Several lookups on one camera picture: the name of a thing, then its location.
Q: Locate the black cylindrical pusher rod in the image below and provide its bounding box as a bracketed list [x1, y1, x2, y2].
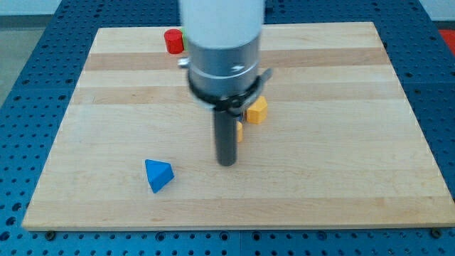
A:
[213, 110, 237, 166]

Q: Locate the yellow heart block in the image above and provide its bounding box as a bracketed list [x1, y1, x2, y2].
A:
[237, 121, 243, 143]

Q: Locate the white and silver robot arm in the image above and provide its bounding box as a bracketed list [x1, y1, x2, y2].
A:
[178, 0, 271, 166]

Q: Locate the yellow hexagon block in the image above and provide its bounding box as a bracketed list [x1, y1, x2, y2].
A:
[246, 96, 268, 124]

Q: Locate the blue triangle block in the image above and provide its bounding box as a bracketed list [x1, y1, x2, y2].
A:
[145, 159, 174, 193]

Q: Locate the red cylinder block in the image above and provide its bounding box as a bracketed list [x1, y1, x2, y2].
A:
[164, 28, 184, 54]

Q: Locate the green block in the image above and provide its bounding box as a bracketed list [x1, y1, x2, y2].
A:
[180, 27, 188, 51]

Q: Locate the wooden board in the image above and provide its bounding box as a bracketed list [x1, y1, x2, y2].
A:
[22, 22, 454, 231]

